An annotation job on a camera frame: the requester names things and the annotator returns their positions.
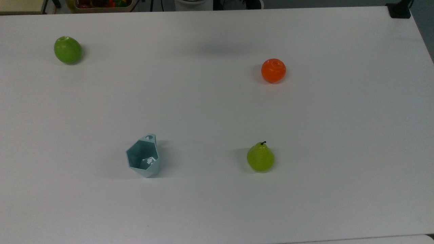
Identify light blue faceted mug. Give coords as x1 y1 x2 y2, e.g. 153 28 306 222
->
125 134 161 178

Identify basket of toy food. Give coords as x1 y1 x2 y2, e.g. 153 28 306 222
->
70 0 138 13

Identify white adjacent table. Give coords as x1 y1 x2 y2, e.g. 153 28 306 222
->
281 234 434 244

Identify beige desk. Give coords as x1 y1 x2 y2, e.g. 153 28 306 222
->
0 0 48 15

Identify orange toy tangerine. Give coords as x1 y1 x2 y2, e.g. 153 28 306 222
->
261 58 287 84

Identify black corner clamp mount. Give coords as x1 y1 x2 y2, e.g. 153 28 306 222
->
386 0 415 19

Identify yellow-green toy pear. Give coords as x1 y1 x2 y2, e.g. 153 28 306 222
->
246 141 275 173

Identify green toy apple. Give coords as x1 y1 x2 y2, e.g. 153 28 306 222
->
54 36 82 65

